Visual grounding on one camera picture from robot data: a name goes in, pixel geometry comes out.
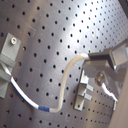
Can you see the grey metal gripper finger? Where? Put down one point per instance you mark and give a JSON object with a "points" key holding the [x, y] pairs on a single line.
{"points": [[113, 69]]}

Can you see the black cable connector plug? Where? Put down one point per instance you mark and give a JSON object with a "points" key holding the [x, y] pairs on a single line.
{"points": [[104, 55]]}

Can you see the grey metal cable clip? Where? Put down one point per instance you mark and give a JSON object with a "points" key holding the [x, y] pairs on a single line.
{"points": [[82, 94]]}

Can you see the grey metal bracket with screw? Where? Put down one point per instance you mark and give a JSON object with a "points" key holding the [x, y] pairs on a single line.
{"points": [[8, 56]]}

